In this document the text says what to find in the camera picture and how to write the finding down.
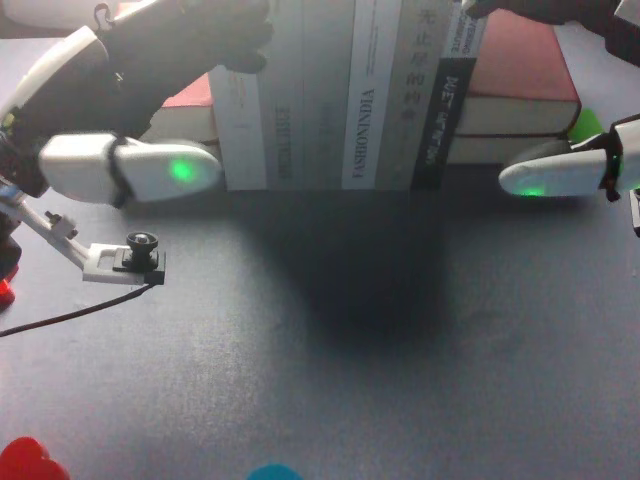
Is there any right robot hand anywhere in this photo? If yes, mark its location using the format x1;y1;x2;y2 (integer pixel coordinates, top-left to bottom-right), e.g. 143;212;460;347
0;0;275;208

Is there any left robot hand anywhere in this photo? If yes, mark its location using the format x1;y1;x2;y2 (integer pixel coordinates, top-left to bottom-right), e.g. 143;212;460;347
462;0;640;201

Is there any Fashion India book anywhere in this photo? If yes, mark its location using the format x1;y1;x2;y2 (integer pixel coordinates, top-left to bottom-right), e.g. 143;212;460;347
341;0;404;191

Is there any green toy block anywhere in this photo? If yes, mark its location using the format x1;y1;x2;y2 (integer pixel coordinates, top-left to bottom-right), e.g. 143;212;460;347
569;107;601;144

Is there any white book, red spine lettering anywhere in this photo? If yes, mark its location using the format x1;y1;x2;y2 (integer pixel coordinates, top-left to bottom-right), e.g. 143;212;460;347
208;62;269;192

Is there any black-spined book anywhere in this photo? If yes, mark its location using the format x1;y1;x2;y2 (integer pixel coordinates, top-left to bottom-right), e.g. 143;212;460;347
409;7;487;192

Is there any grey book, dark spine lettering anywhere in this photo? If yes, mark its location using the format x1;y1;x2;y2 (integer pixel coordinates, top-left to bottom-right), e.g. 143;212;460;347
257;0;314;192

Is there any grey book, Chinese spine title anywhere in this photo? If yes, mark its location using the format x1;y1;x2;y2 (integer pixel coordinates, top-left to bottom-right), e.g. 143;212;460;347
372;0;454;191

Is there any grey book with pillar emblem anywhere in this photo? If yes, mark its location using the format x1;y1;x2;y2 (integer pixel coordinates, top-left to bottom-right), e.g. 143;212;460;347
299;0;359;191

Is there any grey table cloth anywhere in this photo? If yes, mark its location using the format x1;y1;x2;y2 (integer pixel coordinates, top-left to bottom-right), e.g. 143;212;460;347
0;37;640;480

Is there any blue round disc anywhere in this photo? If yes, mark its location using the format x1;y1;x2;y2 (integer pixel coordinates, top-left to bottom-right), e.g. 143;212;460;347
247;463;301;480

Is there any red round disc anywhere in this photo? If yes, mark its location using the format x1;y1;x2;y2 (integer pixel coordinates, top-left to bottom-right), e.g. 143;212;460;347
0;436;71;480

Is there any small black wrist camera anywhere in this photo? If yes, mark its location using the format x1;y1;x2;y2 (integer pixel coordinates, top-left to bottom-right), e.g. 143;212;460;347
113;230;167;287

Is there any thin black camera cable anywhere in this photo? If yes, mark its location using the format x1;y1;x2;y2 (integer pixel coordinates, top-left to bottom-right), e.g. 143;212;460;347
0;283;156;339

